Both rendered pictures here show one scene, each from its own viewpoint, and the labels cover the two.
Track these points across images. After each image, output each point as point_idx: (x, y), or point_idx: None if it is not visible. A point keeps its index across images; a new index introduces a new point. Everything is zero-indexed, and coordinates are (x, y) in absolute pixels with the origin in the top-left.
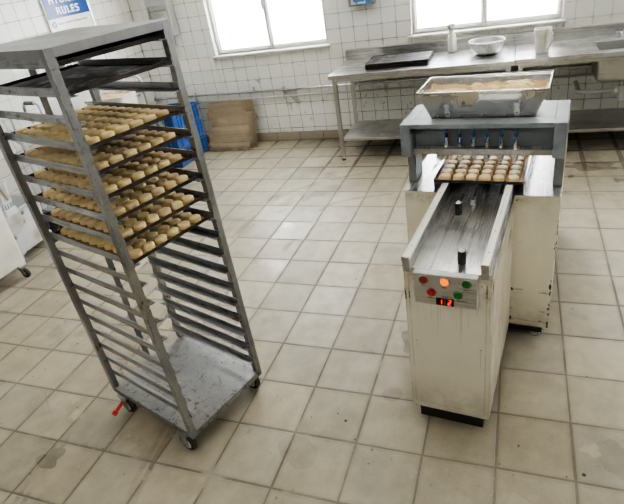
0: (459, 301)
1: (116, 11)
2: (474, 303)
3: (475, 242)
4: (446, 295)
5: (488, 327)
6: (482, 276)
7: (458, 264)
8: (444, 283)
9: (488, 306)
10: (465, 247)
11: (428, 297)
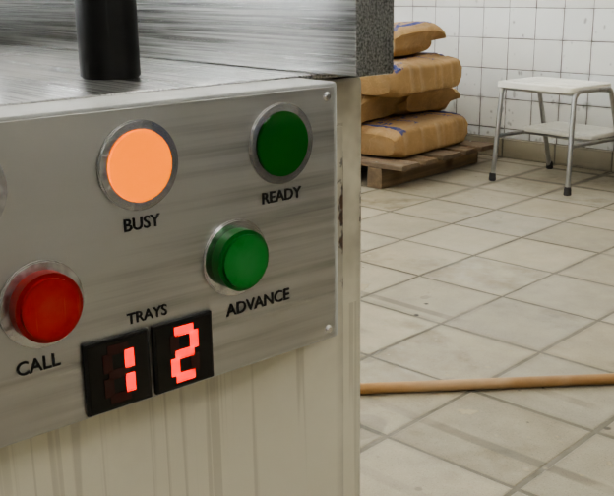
0: (243, 311)
1: None
2: (326, 288)
3: (23, 58)
4: (157, 293)
5: (349, 458)
6: (363, 46)
7: (106, 80)
8: (143, 175)
9: (347, 306)
10: (6, 65)
11: (18, 377)
